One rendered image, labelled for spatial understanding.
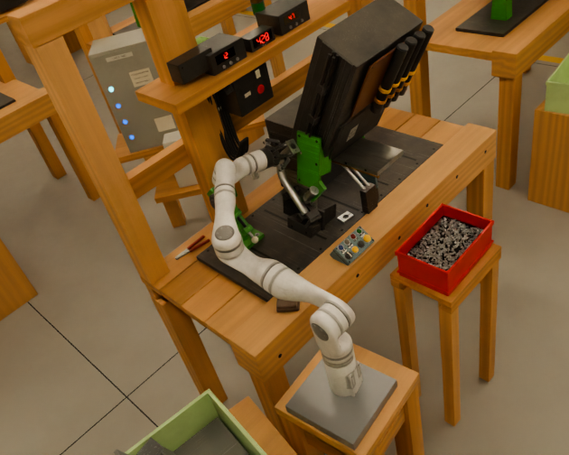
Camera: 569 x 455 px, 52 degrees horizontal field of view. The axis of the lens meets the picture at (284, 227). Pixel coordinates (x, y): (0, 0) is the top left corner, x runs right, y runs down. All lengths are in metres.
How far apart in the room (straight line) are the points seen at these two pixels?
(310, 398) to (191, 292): 0.68
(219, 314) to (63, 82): 0.92
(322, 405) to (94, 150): 1.08
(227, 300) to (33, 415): 1.58
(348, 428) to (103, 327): 2.17
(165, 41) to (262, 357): 1.09
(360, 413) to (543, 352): 1.43
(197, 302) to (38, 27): 1.04
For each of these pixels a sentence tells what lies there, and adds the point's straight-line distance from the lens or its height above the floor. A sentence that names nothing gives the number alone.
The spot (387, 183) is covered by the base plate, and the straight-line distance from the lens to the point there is 2.46.
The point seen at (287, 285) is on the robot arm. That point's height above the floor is 1.23.
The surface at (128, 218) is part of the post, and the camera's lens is 2.15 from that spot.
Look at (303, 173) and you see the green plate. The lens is 2.22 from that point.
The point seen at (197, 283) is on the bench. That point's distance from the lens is 2.25.
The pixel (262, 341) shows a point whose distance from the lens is 1.94.
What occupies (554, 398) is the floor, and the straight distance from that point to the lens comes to 2.86.
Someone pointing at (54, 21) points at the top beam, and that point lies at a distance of 1.88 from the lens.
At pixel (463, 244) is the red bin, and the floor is 0.88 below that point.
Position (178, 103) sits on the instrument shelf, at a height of 1.54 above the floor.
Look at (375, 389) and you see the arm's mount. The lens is 1.79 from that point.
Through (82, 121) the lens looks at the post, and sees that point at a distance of 1.96.
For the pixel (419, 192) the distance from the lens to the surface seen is 2.40.
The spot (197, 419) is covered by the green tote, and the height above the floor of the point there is 0.89.
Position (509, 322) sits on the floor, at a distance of 3.10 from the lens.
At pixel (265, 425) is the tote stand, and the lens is 1.89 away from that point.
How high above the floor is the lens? 2.36
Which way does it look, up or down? 39 degrees down
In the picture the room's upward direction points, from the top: 15 degrees counter-clockwise
